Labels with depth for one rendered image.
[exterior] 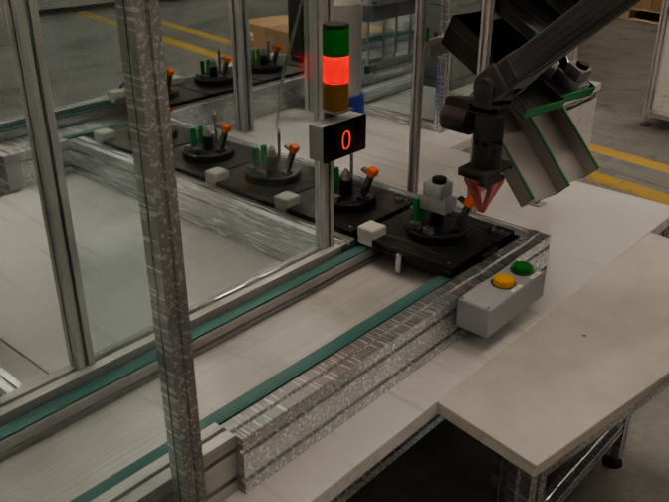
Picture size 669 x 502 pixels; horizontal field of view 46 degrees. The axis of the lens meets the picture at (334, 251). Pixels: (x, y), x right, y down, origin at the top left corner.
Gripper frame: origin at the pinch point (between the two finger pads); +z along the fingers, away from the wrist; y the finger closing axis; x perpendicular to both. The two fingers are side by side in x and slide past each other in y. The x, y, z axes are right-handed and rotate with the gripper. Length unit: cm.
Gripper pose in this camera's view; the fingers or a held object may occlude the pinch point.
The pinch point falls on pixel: (481, 208)
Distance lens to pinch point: 160.6
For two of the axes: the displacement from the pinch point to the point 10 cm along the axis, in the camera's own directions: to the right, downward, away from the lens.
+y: -6.5, 3.3, -6.8
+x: 7.6, 3.0, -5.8
